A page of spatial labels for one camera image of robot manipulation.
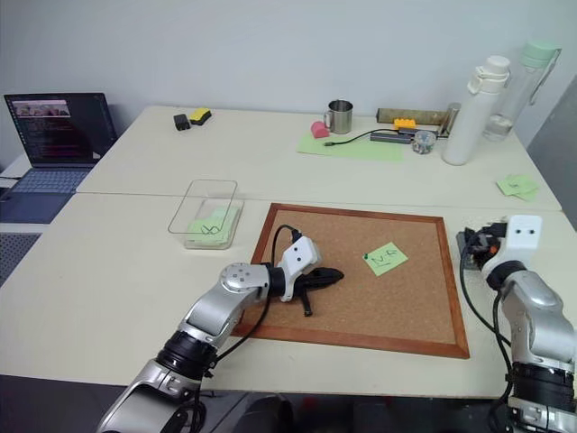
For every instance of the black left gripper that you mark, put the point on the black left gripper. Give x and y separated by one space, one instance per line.
310 279

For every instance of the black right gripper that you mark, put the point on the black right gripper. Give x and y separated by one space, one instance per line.
489 241

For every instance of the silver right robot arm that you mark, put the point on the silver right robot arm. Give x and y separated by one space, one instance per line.
536 306

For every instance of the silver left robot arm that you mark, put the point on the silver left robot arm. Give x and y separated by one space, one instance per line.
212 311

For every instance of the small grey metal tray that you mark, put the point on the small grey metal tray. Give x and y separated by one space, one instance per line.
460 252

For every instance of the green sticky note with writing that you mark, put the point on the green sticky note with writing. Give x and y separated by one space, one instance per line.
388 262

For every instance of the clear plastic box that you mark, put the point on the clear plastic box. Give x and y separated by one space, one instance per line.
200 194

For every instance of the wood framed cork board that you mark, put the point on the wood framed cork board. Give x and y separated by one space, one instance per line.
383 311

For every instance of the stack of green sticky notes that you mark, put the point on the stack of green sticky notes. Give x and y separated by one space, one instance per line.
517 186

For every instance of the small clear round jar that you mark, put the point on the small clear round jar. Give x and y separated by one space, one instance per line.
424 142

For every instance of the green notes pile with scribble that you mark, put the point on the green notes pile with scribble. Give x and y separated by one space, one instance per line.
212 229

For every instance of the white water bottle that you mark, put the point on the white water bottle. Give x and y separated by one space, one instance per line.
464 122

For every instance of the grey usb hub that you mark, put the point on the grey usb hub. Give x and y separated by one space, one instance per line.
390 137

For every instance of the yellow toy brick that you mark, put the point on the yellow toy brick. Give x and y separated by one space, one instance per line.
405 124

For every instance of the light green paper sheet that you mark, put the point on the light green paper sheet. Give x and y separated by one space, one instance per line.
360 152

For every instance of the clear bottle with green lid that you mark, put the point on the clear bottle with green lid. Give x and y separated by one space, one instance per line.
514 99

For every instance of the pink rounded block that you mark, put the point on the pink rounded block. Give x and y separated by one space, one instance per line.
320 130

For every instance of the stainless steel mug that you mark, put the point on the stainless steel mug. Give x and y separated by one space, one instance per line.
341 118

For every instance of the yellow and black eraser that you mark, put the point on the yellow and black eraser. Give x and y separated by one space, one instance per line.
200 116

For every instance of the small black block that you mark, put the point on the small black block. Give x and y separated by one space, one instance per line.
181 122

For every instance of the grey perforated panel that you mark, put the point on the grey perforated panel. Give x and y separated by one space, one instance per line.
15 257

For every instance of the open blue laptop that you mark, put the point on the open blue laptop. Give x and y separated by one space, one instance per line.
58 128

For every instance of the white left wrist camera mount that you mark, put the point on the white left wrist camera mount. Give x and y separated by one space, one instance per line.
299 259

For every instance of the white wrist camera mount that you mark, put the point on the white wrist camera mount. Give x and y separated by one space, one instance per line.
299 259
523 234

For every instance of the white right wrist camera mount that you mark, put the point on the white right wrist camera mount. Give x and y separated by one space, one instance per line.
523 234

